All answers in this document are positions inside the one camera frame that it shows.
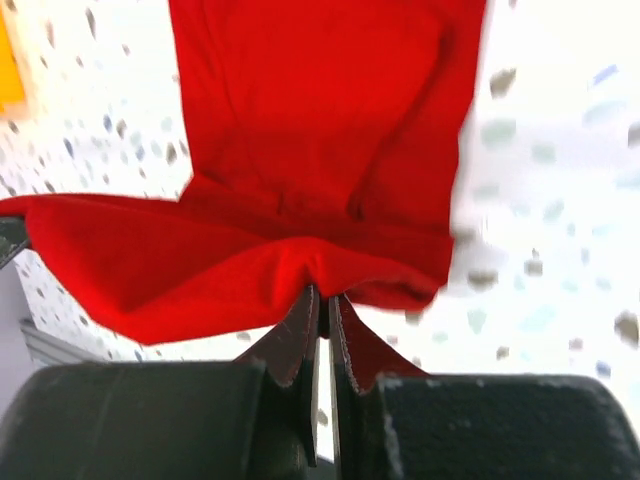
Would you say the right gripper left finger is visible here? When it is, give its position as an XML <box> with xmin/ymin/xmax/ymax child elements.
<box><xmin>234</xmin><ymin>283</ymin><xmax>321</xmax><ymax>469</ymax></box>

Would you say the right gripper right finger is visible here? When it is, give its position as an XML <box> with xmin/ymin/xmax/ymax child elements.
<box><xmin>327</xmin><ymin>293</ymin><xmax>431</xmax><ymax>480</ymax></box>

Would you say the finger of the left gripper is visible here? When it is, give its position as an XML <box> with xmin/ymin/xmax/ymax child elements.
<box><xmin>0</xmin><ymin>217</ymin><xmax>31</xmax><ymax>269</ymax></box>

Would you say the red t shirt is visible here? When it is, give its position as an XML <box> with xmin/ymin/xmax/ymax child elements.
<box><xmin>0</xmin><ymin>0</ymin><xmax>494</xmax><ymax>347</ymax></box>

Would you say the yellow plastic bin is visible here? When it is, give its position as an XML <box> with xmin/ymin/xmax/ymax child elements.
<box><xmin>0</xmin><ymin>14</ymin><xmax>28</xmax><ymax>120</ymax></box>

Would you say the aluminium frame rail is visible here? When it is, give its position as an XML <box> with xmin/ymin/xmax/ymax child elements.
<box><xmin>19</xmin><ymin>319</ymin><xmax>103</xmax><ymax>367</ymax></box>

